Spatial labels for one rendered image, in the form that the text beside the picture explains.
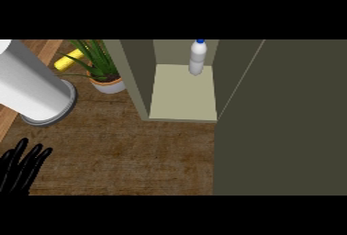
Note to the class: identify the dark olive cabinet door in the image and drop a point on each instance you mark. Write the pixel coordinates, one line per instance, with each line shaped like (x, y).
(284, 122)

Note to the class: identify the yellow cylinder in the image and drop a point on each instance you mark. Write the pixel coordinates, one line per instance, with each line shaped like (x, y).
(68, 61)

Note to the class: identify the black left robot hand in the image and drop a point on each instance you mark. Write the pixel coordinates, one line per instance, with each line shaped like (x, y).
(18, 173)

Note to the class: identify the grey round towel holder base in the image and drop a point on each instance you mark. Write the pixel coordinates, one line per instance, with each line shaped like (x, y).
(63, 111)

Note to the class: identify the olive green cabinet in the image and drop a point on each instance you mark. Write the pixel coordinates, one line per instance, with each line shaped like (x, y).
(181, 91)

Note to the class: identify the green potted plant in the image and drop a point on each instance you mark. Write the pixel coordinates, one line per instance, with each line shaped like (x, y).
(101, 65)

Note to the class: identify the white water bottle blue cap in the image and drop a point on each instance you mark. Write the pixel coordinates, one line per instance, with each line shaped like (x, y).
(198, 58)

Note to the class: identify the white paper towel roll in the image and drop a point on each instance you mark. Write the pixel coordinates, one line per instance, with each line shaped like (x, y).
(29, 87)

